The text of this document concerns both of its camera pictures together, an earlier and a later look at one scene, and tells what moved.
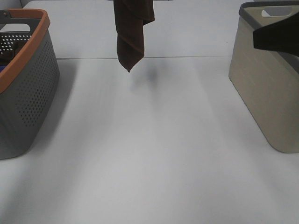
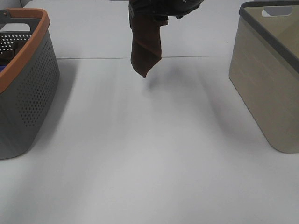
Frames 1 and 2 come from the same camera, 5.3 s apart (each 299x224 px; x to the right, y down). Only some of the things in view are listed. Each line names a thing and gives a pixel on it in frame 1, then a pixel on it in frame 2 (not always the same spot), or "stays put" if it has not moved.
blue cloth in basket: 2,67 stays put
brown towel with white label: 130,17 → 146,50
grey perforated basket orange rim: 30,81 stays put
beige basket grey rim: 266,81 stays put
